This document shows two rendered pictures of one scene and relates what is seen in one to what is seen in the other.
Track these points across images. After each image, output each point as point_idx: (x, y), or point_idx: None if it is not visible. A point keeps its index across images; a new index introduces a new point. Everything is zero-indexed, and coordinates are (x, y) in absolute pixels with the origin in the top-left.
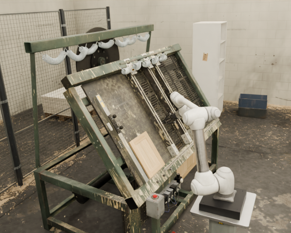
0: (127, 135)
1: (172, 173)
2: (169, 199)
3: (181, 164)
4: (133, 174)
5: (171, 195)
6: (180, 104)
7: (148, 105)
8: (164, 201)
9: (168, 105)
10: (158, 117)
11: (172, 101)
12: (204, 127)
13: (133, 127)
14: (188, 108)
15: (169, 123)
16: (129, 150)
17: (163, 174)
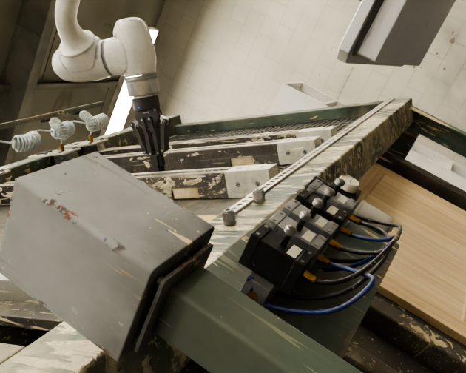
0: None
1: (280, 201)
2: (319, 239)
3: (316, 174)
4: (45, 320)
5: (314, 223)
6: (82, 45)
7: None
8: (277, 254)
9: (174, 154)
10: (134, 173)
11: (75, 78)
12: None
13: None
14: (117, 29)
15: (163, 142)
16: None
17: None
